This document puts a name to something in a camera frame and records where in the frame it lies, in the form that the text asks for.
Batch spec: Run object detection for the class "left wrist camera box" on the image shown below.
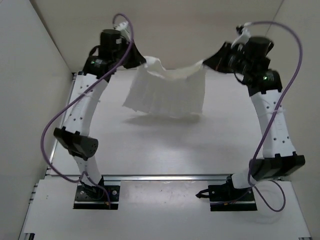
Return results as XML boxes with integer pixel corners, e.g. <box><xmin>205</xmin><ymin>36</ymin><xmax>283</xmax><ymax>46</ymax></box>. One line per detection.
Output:
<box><xmin>113</xmin><ymin>21</ymin><xmax>131</xmax><ymax>41</ymax></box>

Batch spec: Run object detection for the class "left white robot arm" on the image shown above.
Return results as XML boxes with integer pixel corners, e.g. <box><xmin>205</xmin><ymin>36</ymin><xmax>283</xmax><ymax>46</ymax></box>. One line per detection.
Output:
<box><xmin>53</xmin><ymin>29</ymin><xmax>146</xmax><ymax>199</ymax></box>

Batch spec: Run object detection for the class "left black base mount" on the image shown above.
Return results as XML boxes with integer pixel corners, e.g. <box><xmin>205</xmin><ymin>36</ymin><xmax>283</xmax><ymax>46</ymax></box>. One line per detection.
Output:
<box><xmin>73</xmin><ymin>181</ymin><xmax>121</xmax><ymax>210</ymax></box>

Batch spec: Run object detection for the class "white pleated skirt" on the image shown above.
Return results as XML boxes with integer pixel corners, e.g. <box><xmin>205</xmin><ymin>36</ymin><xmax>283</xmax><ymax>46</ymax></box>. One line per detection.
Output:
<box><xmin>123</xmin><ymin>56</ymin><xmax>207</xmax><ymax>118</ymax></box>

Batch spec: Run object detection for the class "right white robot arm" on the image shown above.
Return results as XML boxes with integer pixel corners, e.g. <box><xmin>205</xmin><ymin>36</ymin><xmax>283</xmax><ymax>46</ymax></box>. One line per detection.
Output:
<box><xmin>203</xmin><ymin>36</ymin><xmax>305</xmax><ymax>200</ymax></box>

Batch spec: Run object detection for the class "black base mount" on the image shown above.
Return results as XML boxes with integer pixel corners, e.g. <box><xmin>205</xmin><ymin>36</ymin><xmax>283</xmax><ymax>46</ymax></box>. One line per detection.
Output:
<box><xmin>73</xmin><ymin>181</ymin><xmax>121</xmax><ymax>210</ymax></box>
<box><xmin>195</xmin><ymin>175</ymin><xmax>258</xmax><ymax>212</ymax></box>

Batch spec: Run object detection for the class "silver aluminium rail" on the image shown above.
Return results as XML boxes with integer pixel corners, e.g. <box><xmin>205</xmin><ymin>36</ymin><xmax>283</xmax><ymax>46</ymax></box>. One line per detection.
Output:
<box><xmin>103</xmin><ymin>174</ymin><xmax>229</xmax><ymax>182</ymax></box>

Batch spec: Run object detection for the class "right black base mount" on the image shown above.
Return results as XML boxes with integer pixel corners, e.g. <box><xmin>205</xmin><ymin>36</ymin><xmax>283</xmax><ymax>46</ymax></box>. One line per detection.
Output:
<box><xmin>195</xmin><ymin>175</ymin><xmax>258</xmax><ymax>212</ymax></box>

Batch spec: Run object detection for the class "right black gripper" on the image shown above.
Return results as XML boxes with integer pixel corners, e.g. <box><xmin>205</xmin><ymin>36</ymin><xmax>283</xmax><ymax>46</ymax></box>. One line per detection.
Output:
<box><xmin>203</xmin><ymin>43</ymin><xmax>253</xmax><ymax>78</ymax></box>

